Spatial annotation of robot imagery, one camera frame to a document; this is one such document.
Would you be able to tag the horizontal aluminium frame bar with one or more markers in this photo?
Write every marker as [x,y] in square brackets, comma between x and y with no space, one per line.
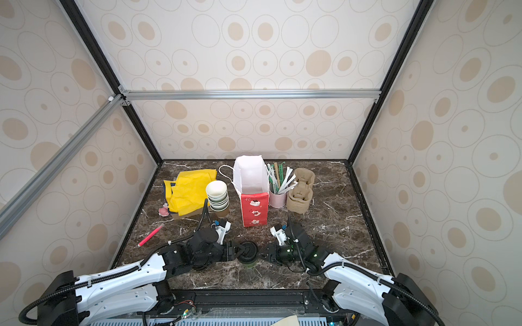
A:
[181,95]

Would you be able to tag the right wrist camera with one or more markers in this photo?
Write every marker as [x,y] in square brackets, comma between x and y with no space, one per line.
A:
[278,231]

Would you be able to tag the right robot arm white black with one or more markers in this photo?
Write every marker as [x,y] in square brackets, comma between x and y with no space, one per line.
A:
[346,276]

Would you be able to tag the yellow napkin stack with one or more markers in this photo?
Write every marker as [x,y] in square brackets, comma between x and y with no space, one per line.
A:
[187,193]

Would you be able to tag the stack of paper cups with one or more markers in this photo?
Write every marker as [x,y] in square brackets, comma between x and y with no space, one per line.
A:
[217,193]

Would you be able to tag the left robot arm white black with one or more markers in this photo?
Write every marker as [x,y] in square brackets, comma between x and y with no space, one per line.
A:
[137,287]

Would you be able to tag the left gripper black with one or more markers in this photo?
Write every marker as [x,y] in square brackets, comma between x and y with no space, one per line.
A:
[231,253]

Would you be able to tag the red white paper bag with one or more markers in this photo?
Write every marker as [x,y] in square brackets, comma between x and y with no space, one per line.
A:
[251,182]

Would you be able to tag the left diagonal aluminium bar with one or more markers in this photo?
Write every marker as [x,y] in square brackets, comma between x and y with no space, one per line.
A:
[28,194]

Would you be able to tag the pink straw holder cup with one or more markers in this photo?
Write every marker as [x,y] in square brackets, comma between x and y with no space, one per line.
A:
[277,200]

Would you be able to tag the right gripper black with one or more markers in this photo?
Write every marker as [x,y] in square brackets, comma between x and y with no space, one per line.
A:
[270,250]

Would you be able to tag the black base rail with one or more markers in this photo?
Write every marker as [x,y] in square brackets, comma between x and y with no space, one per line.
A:
[244,303]

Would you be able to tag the pink highlighter pen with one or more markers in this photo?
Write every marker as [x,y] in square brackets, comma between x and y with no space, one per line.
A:
[150,235]

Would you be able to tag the pulp cup carrier stack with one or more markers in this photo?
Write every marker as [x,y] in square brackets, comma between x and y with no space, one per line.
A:
[300,197]

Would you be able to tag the green paper coffee cup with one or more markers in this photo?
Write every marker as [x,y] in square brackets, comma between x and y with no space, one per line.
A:
[249,264]

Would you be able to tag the small pink round object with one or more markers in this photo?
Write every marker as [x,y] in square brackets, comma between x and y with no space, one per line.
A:
[164,212]

